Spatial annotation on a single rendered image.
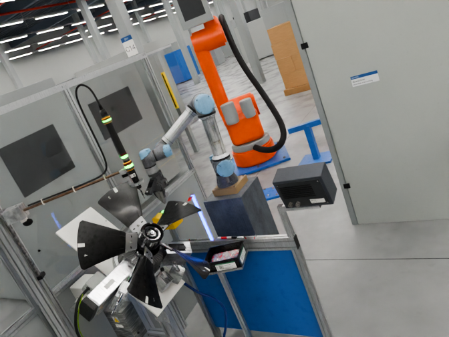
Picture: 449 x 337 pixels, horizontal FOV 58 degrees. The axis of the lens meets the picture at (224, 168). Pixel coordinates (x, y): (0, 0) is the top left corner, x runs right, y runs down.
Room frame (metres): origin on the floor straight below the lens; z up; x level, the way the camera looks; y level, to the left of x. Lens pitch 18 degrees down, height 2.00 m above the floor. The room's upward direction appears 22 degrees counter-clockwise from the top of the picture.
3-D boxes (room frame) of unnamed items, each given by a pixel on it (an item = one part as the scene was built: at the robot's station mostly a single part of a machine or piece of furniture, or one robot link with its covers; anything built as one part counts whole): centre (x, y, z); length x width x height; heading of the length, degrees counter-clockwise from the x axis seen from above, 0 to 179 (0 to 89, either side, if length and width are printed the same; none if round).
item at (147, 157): (2.44, 0.41, 1.46); 0.09 x 0.08 x 0.11; 96
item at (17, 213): (2.00, 1.06, 1.54); 0.10 x 0.07 x 0.08; 89
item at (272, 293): (2.22, 0.15, 0.45); 0.82 x 0.01 x 0.66; 54
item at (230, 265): (2.05, 0.18, 0.85); 0.22 x 0.17 x 0.07; 70
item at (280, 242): (2.22, 0.15, 0.82); 0.90 x 0.04 x 0.08; 54
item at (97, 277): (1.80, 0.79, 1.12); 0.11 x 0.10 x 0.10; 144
